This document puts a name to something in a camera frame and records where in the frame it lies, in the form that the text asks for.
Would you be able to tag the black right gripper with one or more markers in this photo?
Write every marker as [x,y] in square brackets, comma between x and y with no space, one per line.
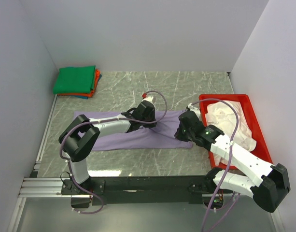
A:
[178,135]

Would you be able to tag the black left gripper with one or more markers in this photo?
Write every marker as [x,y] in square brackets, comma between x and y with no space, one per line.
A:
[153,115]

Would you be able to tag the lavender t shirt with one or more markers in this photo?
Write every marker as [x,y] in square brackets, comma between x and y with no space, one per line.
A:
[159,137]

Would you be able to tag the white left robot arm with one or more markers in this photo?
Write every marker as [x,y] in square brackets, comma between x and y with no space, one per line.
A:
[89,137]

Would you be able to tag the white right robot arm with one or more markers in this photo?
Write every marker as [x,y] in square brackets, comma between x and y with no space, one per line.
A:
[266,183]

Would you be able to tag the white t shirt in bin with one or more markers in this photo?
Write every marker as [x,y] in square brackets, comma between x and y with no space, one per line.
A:
[225,117]

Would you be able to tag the blue folded t shirt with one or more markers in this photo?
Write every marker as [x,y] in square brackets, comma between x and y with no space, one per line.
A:
[87,96]

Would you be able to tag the orange folded t shirt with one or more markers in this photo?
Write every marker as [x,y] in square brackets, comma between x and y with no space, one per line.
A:
[70,94]

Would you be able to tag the black base beam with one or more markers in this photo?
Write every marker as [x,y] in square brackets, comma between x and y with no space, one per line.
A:
[153,189]

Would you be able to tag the green folded t shirt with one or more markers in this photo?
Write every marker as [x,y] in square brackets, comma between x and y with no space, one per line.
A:
[75,80]

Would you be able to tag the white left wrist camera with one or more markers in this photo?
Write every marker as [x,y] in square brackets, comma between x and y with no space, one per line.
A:
[148,98]

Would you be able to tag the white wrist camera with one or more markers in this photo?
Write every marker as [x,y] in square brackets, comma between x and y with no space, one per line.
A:
[148,98]
[191,107]

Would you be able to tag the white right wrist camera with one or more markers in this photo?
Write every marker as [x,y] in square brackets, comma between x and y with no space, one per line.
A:
[191,107]

